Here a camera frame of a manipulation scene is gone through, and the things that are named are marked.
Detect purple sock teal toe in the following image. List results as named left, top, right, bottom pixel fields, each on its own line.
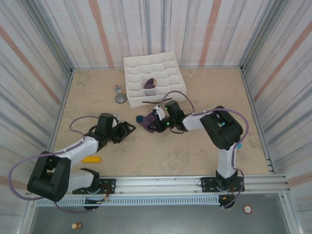
left=136, top=113, right=160, bottom=134

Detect purple sock beige toe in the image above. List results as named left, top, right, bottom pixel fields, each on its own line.
left=142, top=78, right=158, bottom=90

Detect white fabric compartment organizer box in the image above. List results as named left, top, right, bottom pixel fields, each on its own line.
left=123, top=51, right=187, bottom=109

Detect grey metal round-base fixture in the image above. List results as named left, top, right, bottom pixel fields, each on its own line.
left=114, top=84, right=128, bottom=104

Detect aluminium side profile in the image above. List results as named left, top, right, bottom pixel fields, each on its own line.
left=240, top=67, right=276, bottom=174
left=48, top=69, right=74, bottom=153

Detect turquoise cylinder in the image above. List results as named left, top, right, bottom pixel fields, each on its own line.
left=219, top=121, right=244, bottom=150

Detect grey metal panel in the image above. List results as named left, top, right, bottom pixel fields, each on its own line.
left=29, top=206, right=293, bottom=234

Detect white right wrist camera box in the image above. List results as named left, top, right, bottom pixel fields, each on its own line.
left=152, top=105, right=166, bottom=122

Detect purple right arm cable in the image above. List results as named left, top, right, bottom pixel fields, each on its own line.
left=159, top=90, right=251, bottom=210

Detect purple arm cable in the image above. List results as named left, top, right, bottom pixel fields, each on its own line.
left=159, top=90, right=251, bottom=210
left=7, top=116, right=98, bottom=215

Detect brown strap handle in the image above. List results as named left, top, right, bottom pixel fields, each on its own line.
left=142, top=97, right=171, bottom=104

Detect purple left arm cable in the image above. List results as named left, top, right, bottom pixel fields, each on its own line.
left=7, top=116, right=98, bottom=215

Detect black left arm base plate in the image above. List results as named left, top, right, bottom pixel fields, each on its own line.
left=72, top=178, right=117, bottom=195

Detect thin red black wires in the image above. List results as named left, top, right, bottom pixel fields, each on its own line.
left=98, top=184, right=115, bottom=203

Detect aluminium mounting rail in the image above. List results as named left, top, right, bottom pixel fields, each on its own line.
left=25, top=173, right=292, bottom=197

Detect grey slotted cable duct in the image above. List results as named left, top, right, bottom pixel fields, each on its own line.
left=34, top=196, right=221, bottom=207

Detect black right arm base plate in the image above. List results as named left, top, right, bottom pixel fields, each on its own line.
left=200, top=176, right=245, bottom=194

